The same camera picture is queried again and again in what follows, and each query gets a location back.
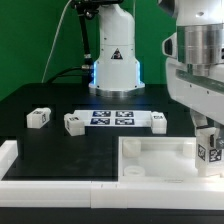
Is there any black cable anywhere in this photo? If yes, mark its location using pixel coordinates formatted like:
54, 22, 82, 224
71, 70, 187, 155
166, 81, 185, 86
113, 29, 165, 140
45, 66, 93, 84

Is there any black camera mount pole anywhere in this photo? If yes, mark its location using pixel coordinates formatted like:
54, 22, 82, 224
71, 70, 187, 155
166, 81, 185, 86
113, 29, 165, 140
71, 0, 110, 83

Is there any white cable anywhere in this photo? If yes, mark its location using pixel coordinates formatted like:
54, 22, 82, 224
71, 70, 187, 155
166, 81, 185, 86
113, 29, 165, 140
41, 0, 74, 84

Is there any white U-shaped obstacle fence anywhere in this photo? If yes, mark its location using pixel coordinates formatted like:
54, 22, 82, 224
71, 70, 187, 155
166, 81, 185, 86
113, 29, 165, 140
0, 141, 224, 210

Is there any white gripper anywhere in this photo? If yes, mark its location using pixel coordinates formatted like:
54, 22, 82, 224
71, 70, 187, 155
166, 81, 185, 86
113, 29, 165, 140
162, 33, 224, 129

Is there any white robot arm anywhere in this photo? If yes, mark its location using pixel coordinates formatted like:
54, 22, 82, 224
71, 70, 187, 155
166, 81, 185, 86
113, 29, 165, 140
89, 0, 224, 125

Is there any white square tabletop tray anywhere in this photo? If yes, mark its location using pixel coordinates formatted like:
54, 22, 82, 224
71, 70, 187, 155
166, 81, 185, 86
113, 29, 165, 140
118, 137, 224, 184

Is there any white marker base plate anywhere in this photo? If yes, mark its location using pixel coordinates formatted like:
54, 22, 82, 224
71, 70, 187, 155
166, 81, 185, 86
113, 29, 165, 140
74, 110, 151, 127

